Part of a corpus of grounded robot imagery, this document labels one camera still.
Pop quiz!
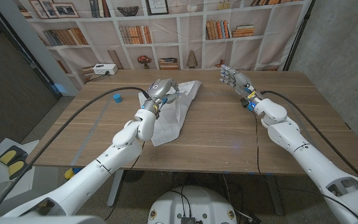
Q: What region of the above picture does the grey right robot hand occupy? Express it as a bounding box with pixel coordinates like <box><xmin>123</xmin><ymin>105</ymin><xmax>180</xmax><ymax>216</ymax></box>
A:
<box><xmin>219</xmin><ymin>64</ymin><xmax>262</xmax><ymax>111</ymax></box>

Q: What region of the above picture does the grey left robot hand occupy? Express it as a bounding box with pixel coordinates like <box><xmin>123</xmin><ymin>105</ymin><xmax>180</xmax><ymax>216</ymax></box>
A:
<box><xmin>140</xmin><ymin>78</ymin><xmax>181</xmax><ymax>119</ymax></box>

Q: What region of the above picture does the white cloth napkin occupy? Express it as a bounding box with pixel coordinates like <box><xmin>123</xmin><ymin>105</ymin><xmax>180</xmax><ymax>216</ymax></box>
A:
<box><xmin>138</xmin><ymin>80</ymin><xmax>202</xmax><ymax>147</ymax></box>

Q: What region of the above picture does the printed bookshelf backdrop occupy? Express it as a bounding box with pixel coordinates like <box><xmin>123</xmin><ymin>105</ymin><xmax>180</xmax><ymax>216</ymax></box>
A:
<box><xmin>12</xmin><ymin>0</ymin><xmax>313</xmax><ymax>91</ymax></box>

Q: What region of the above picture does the white power strip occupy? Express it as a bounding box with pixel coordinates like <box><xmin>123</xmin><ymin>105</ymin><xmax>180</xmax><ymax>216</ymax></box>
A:
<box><xmin>93</xmin><ymin>63</ymin><xmax>119</xmax><ymax>76</ymax></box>

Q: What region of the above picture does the black backdrop stand pole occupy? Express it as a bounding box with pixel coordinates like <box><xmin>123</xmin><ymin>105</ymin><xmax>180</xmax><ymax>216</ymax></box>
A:
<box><xmin>283</xmin><ymin>0</ymin><xmax>316</xmax><ymax>72</ymax></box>

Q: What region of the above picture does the grey table leg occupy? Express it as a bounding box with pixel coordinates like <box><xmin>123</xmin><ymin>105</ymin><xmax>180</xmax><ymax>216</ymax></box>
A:
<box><xmin>265</xmin><ymin>174</ymin><xmax>285</xmax><ymax>216</ymax></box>
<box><xmin>106</xmin><ymin>169</ymin><xmax>124</xmax><ymax>207</ymax></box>

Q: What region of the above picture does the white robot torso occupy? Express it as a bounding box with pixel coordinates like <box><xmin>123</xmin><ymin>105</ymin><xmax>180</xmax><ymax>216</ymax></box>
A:
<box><xmin>147</xmin><ymin>185</ymin><xmax>238</xmax><ymax>224</ymax></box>

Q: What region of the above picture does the tray of colourful toys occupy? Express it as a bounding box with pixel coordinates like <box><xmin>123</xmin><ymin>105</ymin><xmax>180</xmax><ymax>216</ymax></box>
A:
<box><xmin>63</xmin><ymin>167</ymin><xmax>83</xmax><ymax>180</ymax></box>

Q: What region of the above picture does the white floor mat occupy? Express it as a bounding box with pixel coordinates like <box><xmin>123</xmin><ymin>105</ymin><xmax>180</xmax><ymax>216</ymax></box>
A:
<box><xmin>0</xmin><ymin>138</ymin><xmax>40</xmax><ymax>209</ymax></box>

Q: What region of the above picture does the black yellow foot pedal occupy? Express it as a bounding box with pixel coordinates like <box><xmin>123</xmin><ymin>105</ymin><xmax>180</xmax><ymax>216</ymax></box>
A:
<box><xmin>7</xmin><ymin>157</ymin><xmax>33</xmax><ymax>180</ymax></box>
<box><xmin>0</xmin><ymin>145</ymin><xmax>28</xmax><ymax>166</ymax></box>

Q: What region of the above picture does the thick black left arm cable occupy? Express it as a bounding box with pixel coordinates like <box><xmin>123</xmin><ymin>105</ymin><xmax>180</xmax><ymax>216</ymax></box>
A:
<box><xmin>0</xmin><ymin>86</ymin><xmax>150</xmax><ymax>217</ymax></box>

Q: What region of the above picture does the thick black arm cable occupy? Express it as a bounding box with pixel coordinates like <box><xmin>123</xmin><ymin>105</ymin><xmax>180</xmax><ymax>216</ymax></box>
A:
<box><xmin>260</xmin><ymin>90</ymin><xmax>358</xmax><ymax>180</ymax></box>
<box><xmin>0</xmin><ymin>86</ymin><xmax>150</xmax><ymax>217</ymax></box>

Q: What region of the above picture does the black power strip cable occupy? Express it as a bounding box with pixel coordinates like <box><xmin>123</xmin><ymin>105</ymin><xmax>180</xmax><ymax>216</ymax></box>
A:
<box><xmin>87</xmin><ymin>71</ymin><xmax>110</xmax><ymax>82</ymax></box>

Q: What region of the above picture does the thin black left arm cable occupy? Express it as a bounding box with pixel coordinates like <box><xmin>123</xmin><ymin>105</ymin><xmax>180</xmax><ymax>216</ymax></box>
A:
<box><xmin>104</xmin><ymin>141</ymin><xmax>146</xmax><ymax>221</ymax></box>

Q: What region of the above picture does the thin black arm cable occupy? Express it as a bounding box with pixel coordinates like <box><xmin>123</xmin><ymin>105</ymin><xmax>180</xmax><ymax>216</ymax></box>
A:
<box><xmin>104</xmin><ymin>141</ymin><xmax>146</xmax><ymax>221</ymax></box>
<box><xmin>252</xmin><ymin>111</ymin><xmax>358</xmax><ymax>220</ymax></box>

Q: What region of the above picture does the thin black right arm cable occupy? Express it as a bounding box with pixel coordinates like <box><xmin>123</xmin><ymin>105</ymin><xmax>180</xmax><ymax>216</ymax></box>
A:
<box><xmin>252</xmin><ymin>111</ymin><xmax>358</xmax><ymax>220</ymax></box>

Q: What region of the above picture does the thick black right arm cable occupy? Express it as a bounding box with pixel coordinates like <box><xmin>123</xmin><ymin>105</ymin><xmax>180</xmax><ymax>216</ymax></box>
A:
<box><xmin>260</xmin><ymin>90</ymin><xmax>358</xmax><ymax>180</ymax></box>

